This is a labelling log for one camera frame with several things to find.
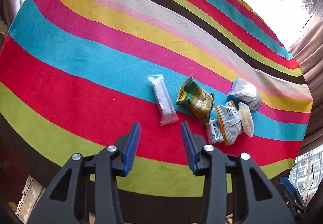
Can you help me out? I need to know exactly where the striped towel seat cover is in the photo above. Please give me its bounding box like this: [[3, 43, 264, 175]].
[[15, 175, 46, 223]]

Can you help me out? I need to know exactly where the blue edged silver packet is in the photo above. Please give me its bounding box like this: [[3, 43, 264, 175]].
[[206, 118, 224, 145]]

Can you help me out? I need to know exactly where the orange striped grey packet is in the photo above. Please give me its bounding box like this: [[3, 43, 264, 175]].
[[215, 100, 242, 145]]

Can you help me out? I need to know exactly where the white cake clear packet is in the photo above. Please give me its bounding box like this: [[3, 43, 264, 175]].
[[238, 102, 255, 138]]

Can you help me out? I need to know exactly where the beige curtain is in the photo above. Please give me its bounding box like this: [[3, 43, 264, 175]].
[[287, 19, 323, 156]]

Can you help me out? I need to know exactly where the green yellow snack packet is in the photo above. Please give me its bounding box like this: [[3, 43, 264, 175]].
[[176, 75, 214, 124]]

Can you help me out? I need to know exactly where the blue edged barcode packet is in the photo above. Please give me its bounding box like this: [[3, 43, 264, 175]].
[[227, 77, 262, 112]]

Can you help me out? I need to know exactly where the white pink wafer bar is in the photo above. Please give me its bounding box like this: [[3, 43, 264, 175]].
[[147, 74, 178, 126]]

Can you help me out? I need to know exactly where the colourful striped tablecloth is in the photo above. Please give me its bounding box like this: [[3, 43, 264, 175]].
[[1, 0, 313, 198]]

